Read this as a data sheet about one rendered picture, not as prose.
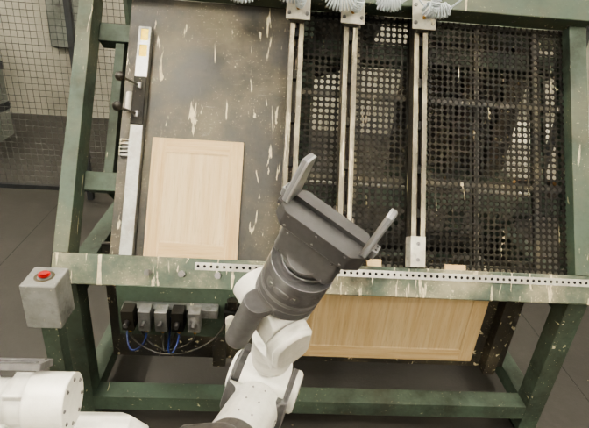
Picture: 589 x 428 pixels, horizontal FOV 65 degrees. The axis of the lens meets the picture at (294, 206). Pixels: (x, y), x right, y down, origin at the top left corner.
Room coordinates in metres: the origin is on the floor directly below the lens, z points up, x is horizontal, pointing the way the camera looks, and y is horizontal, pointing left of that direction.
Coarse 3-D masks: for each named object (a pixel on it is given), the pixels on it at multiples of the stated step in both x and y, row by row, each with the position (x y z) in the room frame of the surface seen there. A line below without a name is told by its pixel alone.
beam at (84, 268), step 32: (64, 256) 1.52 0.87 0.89; (96, 256) 1.53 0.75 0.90; (128, 256) 1.54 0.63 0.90; (224, 288) 1.51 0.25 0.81; (352, 288) 1.56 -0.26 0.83; (384, 288) 1.57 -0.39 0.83; (416, 288) 1.59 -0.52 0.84; (448, 288) 1.60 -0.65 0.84; (480, 288) 1.61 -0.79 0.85; (512, 288) 1.62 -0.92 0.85; (544, 288) 1.64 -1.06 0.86; (576, 288) 1.65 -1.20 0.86
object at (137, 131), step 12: (144, 60) 1.98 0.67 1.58; (144, 72) 1.95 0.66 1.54; (144, 120) 1.86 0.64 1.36; (132, 132) 1.81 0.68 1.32; (144, 132) 1.84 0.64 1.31; (132, 144) 1.79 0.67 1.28; (132, 156) 1.76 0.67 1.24; (132, 168) 1.73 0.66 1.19; (132, 180) 1.71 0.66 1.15; (132, 192) 1.68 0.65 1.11; (132, 204) 1.66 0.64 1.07; (132, 216) 1.63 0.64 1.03; (132, 228) 1.61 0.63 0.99; (120, 240) 1.58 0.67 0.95; (132, 240) 1.58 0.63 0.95; (120, 252) 1.55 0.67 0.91; (132, 252) 1.57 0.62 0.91
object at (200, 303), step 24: (120, 288) 1.48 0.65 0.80; (144, 288) 1.48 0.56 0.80; (168, 288) 1.49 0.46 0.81; (192, 288) 1.50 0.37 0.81; (120, 312) 1.38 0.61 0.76; (144, 312) 1.38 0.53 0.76; (168, 312) 1.43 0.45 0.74; (192, 312) 1.41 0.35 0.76; (216, 312) 1.46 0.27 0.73; (144, 336) 1.42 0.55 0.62; (168, 336) 1.43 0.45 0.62; (216, 336) 1.44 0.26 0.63
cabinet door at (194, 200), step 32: (160, 160) 1.78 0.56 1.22; (192, 160) 1.80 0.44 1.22; (224, 160) 1.81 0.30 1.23; (160, 192) 1.71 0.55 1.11; (192, 192) 1.73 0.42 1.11; (224, 192) 1.74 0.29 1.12; (160, 224) 1.65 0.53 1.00; (192, 224) 1.66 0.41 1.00; (224, 224) 1.67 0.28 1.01; (160, 256) 1.58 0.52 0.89; (192, 256) 1.59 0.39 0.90; (224, 256) 1.60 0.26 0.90
